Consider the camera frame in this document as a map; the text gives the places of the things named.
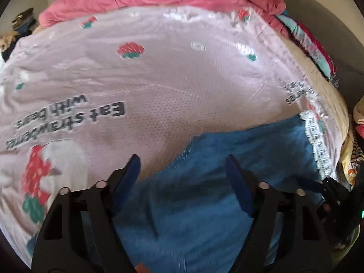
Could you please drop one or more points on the beige stuffed toy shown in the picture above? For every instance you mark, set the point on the beige stuffed toy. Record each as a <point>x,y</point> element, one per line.
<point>8,41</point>

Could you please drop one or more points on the grey headboard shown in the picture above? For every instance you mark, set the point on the grey headboard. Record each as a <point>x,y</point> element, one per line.
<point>327,11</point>

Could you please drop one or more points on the pile of dark clothes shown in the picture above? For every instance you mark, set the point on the pile of dark clothes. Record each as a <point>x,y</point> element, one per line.
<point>25,20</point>

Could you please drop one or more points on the beige bed sheet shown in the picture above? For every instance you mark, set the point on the beige bed sheet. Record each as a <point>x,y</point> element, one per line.
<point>321,91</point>

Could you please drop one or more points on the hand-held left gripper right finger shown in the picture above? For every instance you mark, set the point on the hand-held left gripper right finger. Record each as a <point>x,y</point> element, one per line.
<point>236,182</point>

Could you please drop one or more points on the blue denim pants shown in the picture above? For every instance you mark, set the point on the blue denim pants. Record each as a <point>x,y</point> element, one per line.
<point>199,204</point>

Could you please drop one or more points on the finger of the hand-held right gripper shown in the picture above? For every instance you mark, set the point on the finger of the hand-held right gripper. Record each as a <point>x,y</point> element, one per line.
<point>334,187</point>

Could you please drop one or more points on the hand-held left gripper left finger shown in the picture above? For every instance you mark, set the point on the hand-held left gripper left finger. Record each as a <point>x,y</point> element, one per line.
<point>129,176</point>

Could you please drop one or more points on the person's left hand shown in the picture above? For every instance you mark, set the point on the person's left hand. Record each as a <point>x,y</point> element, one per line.
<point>141,268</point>

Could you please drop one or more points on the colourful patterned cloth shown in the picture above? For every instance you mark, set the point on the colourful patterned cloth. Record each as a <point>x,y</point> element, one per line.
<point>310,45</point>

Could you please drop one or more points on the yellow patterned cloth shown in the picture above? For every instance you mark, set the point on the yellow patterned cloth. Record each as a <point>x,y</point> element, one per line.
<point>351,159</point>

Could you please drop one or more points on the pink strawberry printed blanket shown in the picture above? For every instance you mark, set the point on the pink strawberry printed blanket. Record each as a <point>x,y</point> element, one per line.
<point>170,76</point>

